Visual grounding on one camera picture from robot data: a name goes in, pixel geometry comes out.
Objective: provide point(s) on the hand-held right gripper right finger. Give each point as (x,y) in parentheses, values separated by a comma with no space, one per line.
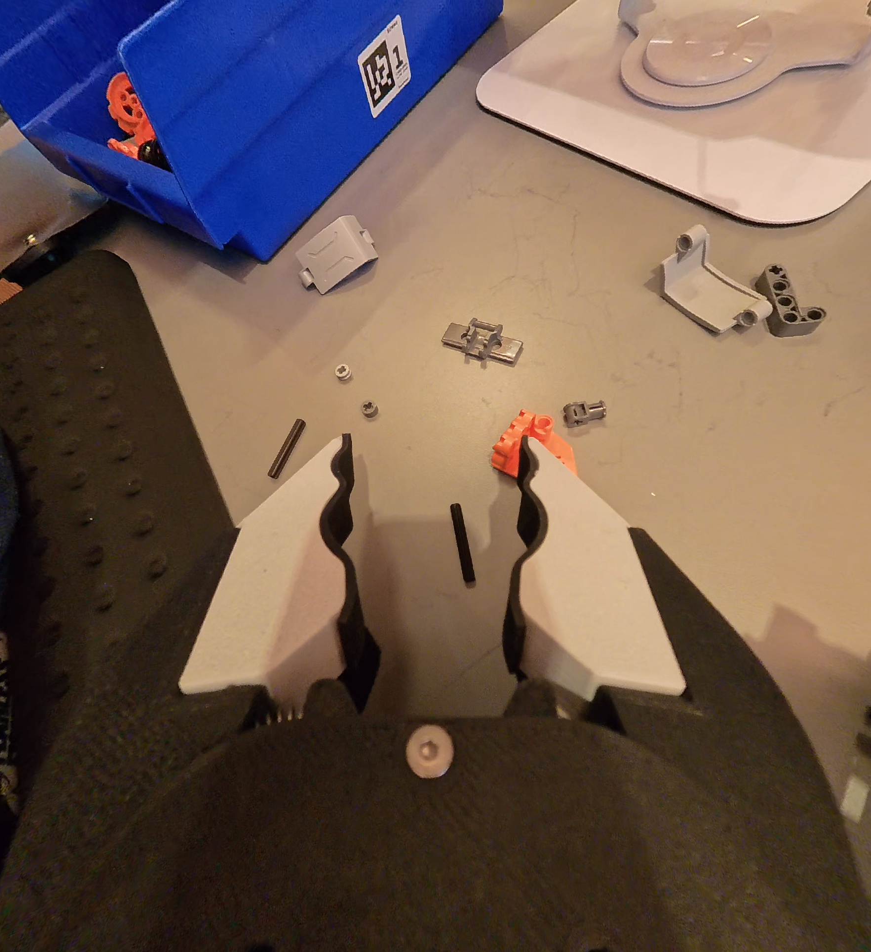
(599,595)

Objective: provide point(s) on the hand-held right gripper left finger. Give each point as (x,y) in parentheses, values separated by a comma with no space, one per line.
(272,595)

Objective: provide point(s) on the black axle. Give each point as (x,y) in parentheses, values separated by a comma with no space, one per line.
(464,543)

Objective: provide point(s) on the blue bin with square tag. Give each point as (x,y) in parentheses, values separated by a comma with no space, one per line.
(257,104)

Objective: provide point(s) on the pile of small brick parts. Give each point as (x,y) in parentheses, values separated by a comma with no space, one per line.
(126,112)

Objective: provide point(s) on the grey track link piece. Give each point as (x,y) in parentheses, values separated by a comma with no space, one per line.
(483,341)

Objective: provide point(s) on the black pin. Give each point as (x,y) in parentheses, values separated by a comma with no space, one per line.
(287,448)

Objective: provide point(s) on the orange brick panel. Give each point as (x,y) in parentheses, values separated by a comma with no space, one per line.
(525,439)

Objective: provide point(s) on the small grey brick connector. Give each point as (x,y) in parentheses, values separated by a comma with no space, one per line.
(584,412)

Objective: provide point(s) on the black perforated armrest pad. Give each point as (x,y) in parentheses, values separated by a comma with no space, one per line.
(79,446)

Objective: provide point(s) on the light grey curved brick panel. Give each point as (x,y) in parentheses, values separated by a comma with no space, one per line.
(703,283)

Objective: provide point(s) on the light grey flat brick panel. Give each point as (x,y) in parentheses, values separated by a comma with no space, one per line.
(336,253)

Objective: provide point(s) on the grey brick beam with holes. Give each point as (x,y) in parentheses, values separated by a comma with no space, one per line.
(789,302)

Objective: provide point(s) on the white book stand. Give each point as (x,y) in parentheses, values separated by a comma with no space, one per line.
(792,134)

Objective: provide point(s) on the grey armrest bracket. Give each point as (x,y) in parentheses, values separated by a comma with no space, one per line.
(34,208)

